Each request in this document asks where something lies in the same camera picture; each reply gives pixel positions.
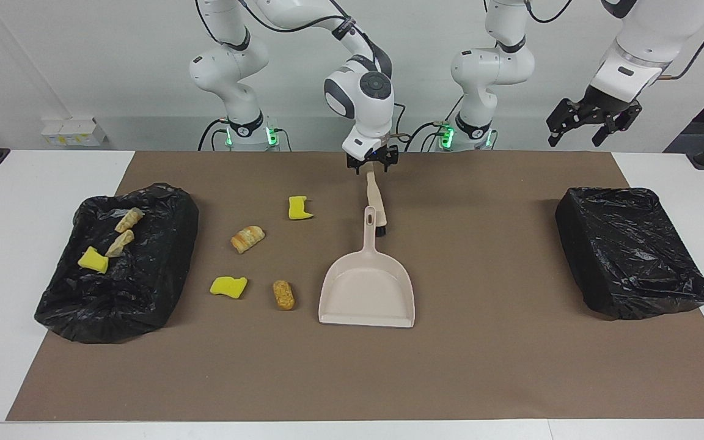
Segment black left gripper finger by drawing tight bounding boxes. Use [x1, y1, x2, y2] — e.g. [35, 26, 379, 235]
[592, 103, 643, 147]
[546, 98, 590, 147]

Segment beige hand brush black bristles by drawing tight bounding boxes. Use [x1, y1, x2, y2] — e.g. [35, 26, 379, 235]
[366, 172, 388, 238]

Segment yellow sponge piece green edge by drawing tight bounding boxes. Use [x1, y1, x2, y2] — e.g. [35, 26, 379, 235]
[288, 196, 314, 221]

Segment beige plastic dustpan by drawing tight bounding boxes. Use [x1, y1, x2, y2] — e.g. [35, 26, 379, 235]
[318, 206, 416, 329]

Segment striped croissant bread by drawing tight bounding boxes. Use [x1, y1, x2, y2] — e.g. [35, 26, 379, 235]
[230, 225, 266, 254]

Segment brown oval bread roll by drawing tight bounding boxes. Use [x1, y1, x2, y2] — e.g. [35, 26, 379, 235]
[273, 280, 296, 310]

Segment orange striped croissant piece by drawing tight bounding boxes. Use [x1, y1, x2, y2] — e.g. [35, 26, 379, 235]
[114, 208, 145, 233]

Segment pale bread chunk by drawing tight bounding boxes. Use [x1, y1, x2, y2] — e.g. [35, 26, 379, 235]
[105, 230, 135, 258]

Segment yellow wedge sponge piece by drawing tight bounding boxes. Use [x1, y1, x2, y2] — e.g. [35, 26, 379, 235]
[78, 246, 110, 274]

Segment taut black bag trash bin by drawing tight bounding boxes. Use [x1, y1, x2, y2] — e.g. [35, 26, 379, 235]
[555, 187, 704, 320]

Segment crumpled black bag trash bin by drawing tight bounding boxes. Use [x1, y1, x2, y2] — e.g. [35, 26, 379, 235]
[34, 183, 200, 344]

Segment brown paper table mat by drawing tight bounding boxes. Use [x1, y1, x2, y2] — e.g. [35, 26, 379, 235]
[7, 151, 704, 421]

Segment white power strip box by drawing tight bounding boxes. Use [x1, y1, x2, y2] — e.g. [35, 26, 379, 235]
[41, 118, 108, 147]

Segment black left arm base cable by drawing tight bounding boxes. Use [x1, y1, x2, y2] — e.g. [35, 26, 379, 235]
[404, 122, 450, 152]

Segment black arm base cable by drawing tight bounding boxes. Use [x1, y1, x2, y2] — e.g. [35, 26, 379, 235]
[404, 122, 450, 152]
[198, 119, 230, 152]

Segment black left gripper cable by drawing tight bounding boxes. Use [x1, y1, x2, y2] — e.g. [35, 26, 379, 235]
[661, 0, 704, 79]

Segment black right arm base cable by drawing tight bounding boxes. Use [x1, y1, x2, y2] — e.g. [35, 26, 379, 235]
[198, 119, 230, 152]

